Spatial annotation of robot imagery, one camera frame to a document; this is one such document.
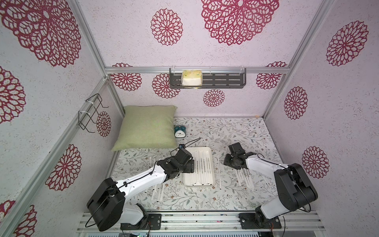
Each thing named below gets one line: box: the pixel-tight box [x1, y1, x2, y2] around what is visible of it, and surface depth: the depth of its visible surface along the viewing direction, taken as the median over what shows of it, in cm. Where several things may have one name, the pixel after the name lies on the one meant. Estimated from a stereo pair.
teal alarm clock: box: [173, 125, 187, 138], surface depth 106 cm
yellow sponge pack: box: [181, 69, 203, 89], surface depth 92 cm
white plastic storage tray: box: [183, 146, 216, 188], surface depth 92 cm
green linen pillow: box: [112, 105, 178, 152], surface depth 98 cm
